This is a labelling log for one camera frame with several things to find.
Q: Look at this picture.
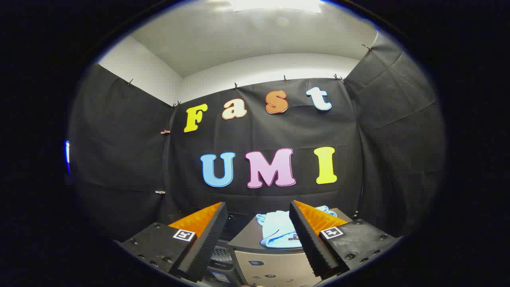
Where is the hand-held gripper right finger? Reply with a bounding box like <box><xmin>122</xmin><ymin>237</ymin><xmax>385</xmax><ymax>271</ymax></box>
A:
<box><xmin>289</xmin><ymin>200</ymin><xmax>401</xmax><ymax>279</ymax></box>

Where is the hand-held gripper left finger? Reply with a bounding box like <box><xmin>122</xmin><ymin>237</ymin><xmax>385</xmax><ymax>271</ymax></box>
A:
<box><xmin>120</xmin><ymin>202</ymin><xmax>228</xmax><ymax>283</ymax></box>

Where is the light blue button shirt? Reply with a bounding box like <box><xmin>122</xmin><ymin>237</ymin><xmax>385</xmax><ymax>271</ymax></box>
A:
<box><xmin>255</xmin><ymin>205</ymin><xmax>338</xmax><ymax>250</ymax></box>

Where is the black backdrop cloth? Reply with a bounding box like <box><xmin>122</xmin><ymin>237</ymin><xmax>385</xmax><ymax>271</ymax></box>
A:
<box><xmin>68</xmin><ymin>30</ymin><xmax>446</xmax><ymax>240</ymax></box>

